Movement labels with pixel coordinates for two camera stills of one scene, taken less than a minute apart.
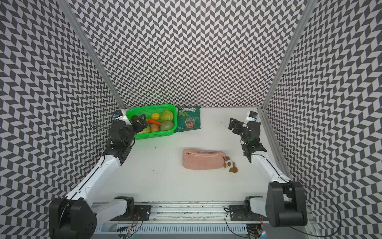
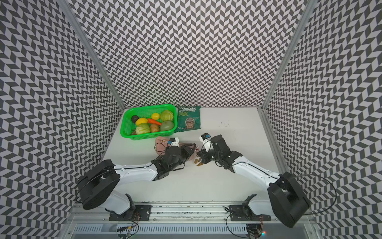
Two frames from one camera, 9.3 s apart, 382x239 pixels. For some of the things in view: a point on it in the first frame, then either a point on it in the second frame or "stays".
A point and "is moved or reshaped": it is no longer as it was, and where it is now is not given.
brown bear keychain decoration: (229, 164) is moved or reshaped
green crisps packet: (188, 118) stays
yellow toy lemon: (155, 116) stays
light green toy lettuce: (145, 130) stays
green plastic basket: (148, 110) stays
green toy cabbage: (166, 115) stays
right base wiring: (255, 231) stays
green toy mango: (167, 125) stays
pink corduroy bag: (203, 160) is moved or reshaped
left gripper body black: (137, 128) to (184, 155)
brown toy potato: (154, 127) stays
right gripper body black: (238, 128) to (215, 156)
